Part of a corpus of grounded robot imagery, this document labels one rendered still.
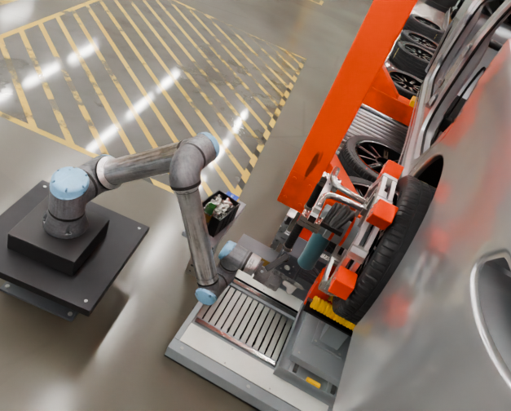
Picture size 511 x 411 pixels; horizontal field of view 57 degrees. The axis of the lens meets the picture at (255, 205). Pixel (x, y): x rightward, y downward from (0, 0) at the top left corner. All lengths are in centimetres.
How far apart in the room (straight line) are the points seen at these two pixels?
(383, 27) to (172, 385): 181
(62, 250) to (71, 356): 48
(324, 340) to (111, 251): 111
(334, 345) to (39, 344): 136
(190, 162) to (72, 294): 80
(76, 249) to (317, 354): 122
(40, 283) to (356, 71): 163
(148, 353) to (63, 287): 52
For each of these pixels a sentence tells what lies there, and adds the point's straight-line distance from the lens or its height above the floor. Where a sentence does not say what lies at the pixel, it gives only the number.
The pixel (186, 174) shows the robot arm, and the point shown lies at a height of 100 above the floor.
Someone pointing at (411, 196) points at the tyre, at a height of 117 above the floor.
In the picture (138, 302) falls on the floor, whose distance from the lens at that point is 255.
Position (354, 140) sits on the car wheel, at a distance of 365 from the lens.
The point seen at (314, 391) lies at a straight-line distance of 241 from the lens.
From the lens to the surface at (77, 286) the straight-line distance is 218.
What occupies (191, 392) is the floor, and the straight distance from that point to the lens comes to 234.
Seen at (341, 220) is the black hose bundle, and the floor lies 101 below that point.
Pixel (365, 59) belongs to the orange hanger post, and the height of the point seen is 140.
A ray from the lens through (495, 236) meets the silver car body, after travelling 108.
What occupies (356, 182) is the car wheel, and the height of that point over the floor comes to 50.
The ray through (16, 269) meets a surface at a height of 30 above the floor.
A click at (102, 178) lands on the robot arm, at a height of 65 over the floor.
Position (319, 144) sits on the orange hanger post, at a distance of 239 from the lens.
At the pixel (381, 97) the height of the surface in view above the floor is 64.
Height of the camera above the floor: 200
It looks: 36 degrees down
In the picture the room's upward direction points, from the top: 24 degrees clockwise
